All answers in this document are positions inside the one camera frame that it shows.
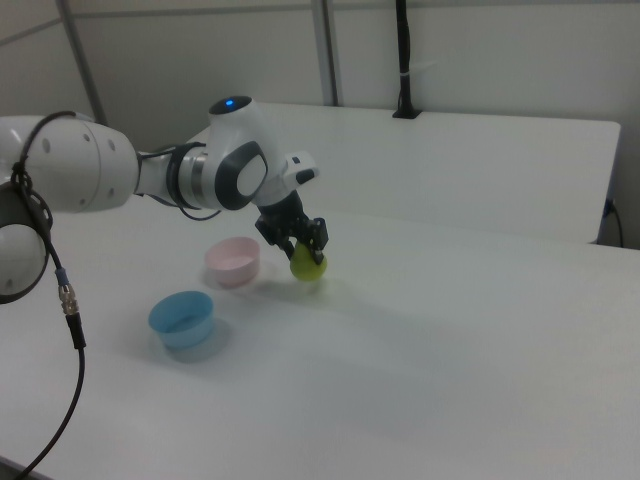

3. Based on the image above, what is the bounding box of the pink plastic bowl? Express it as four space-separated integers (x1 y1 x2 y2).
204 236 262 288

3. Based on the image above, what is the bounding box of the black power cable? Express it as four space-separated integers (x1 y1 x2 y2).
603 198 626 248

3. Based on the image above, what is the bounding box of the black camera stand pole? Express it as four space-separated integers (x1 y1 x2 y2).
391 0 424 120

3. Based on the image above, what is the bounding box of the blue plastic bowl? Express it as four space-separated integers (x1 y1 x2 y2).
148 290 216 352

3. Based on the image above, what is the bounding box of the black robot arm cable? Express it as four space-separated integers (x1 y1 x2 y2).
0 110 89 480

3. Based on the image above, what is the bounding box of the green pear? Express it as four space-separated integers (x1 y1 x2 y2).
289 241 330 283

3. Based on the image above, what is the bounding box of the slanted grey metal partition post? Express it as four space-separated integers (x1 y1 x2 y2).
58 0 110 126

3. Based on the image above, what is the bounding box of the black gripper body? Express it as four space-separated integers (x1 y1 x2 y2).
254 193 315 250

